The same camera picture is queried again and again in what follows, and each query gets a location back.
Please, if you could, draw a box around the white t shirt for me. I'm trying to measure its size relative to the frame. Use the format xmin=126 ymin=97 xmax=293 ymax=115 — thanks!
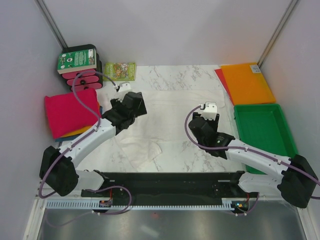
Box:
xmin=114 ymin=90 xmax=233 ymax=172

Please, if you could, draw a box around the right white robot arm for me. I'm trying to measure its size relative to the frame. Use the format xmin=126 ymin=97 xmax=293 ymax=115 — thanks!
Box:
xmin=184 ymin=111 xmax=320 ymax=209

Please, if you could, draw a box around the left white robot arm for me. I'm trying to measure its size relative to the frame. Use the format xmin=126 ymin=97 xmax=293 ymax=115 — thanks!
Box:
xmin=38 ymin=91 xmax=147 ymax=199

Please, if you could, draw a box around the lime green picture book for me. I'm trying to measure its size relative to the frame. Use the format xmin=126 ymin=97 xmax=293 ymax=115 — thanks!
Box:
xmin=104 ymin=62 xmax=137 ymax=82

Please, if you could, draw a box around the black pink drawer unit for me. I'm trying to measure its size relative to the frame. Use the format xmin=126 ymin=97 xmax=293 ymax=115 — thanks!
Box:
xmin=60 ymin=44 xmax=103 ymax=91

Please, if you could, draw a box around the green plastic tray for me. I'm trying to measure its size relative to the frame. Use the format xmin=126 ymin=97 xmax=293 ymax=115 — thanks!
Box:
xmin=233 ymin=103 xmax=300 ymax=175

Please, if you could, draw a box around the orange plastic board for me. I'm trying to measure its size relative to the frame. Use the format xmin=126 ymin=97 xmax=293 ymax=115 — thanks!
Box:
xmin=221 ymin=62 xmax=276 ymax=105

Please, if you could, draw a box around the red plastic board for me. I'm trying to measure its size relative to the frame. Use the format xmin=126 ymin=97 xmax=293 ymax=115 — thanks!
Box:
xmin=214 ymin=68 xmax=233 ymax=103

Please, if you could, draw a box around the yellow folded t shirt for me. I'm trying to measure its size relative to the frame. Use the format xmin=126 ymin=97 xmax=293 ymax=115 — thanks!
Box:
xmin=61 ymin=125 xmax=91 ymax=138

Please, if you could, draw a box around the pink folded t shirt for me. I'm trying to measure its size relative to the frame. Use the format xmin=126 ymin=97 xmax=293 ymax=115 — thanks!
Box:
xmin=44 ymin=88 xmax=101 ymax=139

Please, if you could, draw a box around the blue folded t shirt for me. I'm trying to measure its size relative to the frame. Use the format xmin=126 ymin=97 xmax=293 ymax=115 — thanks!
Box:
xmin=54 ymin=105 xmax=104 ymax=144

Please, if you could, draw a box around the green book on drawers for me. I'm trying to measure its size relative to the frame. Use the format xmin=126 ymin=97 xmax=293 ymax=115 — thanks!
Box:
xmin=57 ymin=48 xmax=97 ymax=75

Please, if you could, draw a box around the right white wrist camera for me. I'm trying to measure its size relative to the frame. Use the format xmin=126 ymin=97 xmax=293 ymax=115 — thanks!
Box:
xmin=200 ymin=101 xmax=218 ymax=121

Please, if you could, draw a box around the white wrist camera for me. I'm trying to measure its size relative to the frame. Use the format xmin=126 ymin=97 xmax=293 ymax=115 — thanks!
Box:
xmin=200 ymin=101 xmax=218 ymax=121
xmin=116 ymin=82 xmax=132 ymax=94

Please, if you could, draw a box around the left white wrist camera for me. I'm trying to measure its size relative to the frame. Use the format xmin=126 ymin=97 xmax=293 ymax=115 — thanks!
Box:
xmin=116 ymin=82 xmax=132 ymax=94

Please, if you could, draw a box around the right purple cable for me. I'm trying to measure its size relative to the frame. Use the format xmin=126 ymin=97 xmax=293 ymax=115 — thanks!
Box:
xmin=184 ymin=104 xmax=320 ymax=217

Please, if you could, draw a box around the purple cable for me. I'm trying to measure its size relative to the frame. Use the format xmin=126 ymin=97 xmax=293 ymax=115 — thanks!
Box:
xmin=39 ymin=70 xmax=133 ymax=228
xmin=184 ymin=104 xmax=320 ymax=217

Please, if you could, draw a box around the right aluminium corner post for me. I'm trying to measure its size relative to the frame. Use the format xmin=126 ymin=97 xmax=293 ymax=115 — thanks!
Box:
xmin=257 ymin=0 xmax=300 ymax=68

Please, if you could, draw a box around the aluminium corner post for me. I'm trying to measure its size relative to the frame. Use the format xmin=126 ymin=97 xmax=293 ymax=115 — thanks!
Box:
xmin=34 ymin=0 xmax=68 ymax=49
xmin=257 ymin=0 xmax=300 ymax=68

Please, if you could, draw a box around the white slotted cable duct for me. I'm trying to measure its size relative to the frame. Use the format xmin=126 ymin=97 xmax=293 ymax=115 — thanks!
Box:
xmin=45 ymin=199 xmax=245 ymax=211

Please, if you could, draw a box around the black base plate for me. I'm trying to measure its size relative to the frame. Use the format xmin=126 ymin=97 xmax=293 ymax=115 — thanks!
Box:
xmin=81 ymin=171 xmax=258 ymax=205

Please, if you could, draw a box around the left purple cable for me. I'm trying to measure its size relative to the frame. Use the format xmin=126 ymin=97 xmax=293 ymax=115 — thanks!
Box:
xmin=39 ymin=70 xmax=133 ymax=228

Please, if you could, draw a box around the left aluminium corner post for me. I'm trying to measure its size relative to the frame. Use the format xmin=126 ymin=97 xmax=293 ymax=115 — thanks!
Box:
xmin=34 ymin=0 xmax=68 ymax=49

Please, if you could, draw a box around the aluminium rail frame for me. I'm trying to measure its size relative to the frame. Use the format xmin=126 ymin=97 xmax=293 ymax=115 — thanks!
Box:
xmin=23 ymin=196 xmax=320 ymax=240

